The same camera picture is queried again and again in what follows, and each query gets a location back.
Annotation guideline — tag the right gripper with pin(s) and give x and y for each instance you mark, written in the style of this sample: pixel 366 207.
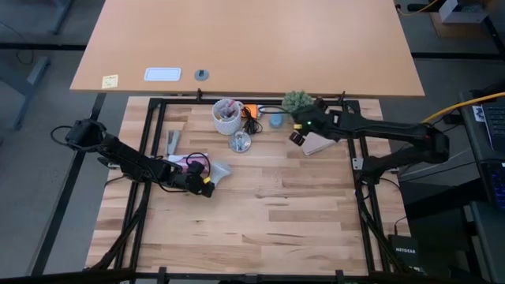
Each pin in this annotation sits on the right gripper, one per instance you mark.
pixel 319 120

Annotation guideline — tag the cardboard box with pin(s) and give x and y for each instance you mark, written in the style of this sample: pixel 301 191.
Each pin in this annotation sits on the cardboard box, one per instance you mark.
pixel 453 31

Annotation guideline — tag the green artificial succulent plant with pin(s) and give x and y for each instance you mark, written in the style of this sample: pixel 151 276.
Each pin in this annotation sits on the green artificial succulent plant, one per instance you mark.
pixel 296 102

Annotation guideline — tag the chrome lamp base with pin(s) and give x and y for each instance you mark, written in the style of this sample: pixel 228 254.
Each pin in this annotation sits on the chrome lamp base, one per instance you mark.
pixel 240 142

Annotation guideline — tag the black laptop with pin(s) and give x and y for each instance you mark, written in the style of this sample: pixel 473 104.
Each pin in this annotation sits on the black laptop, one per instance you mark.
pixel 495 126

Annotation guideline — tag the white ribbed pen cup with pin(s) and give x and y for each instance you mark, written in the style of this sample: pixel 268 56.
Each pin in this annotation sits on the white ribbed pen cup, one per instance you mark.
pixel 227 126

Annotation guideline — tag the white rectangular label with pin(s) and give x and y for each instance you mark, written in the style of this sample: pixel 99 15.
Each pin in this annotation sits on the white rectangular label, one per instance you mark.
pixel 162 74

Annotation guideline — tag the small white lightbulb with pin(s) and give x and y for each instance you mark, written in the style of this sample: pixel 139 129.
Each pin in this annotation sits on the small white lightbulb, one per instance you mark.
pixel 260 115

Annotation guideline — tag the beige desk top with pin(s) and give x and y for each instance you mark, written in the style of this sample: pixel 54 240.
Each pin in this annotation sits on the beige desk top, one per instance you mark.
pixel 252 43

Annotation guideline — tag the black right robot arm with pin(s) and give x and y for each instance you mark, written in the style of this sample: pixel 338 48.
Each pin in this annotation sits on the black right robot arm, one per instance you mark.
pixel 394 130

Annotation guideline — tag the black keyboard blue lights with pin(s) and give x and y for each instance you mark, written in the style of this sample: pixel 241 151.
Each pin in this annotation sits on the black keyboard blue lights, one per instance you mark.
pixel 498 185

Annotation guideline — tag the black aluminium table frame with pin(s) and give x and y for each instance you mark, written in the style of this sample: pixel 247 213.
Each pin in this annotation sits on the black aluminium table frame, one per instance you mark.
pixel 189 102

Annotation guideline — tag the grey white device box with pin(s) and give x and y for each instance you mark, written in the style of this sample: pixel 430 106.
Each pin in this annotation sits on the grey white device box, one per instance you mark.
pixel 457 13

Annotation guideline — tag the pink highlighter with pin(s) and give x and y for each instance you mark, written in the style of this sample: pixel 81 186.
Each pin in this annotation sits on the pink highlighter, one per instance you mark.
pixel 230 104

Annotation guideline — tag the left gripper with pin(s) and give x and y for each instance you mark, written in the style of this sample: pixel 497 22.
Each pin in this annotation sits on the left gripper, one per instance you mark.
pixel 195 179

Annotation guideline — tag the pink and white stapler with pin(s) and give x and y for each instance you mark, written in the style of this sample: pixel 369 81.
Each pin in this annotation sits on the pink and white stapler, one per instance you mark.
pixel 179 159

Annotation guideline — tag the yellow sticky note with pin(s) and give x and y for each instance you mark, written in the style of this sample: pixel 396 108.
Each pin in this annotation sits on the yellow sticky note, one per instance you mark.
pixel 110 81

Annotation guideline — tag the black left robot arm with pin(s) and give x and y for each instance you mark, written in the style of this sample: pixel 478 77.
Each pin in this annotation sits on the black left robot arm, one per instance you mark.
pixel 126 158

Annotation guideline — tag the black Netgear switch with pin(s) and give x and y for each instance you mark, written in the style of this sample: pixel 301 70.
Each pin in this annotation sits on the black Netgear switch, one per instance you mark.
pixel 404 250

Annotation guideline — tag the orange sticky note pad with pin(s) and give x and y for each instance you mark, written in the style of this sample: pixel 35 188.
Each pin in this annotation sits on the orange sticky note pad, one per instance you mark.
pixel 254 111

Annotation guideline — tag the grey desk leg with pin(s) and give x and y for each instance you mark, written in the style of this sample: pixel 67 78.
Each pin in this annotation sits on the grey desk leg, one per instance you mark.
pixel 61 16
pixel 27 84

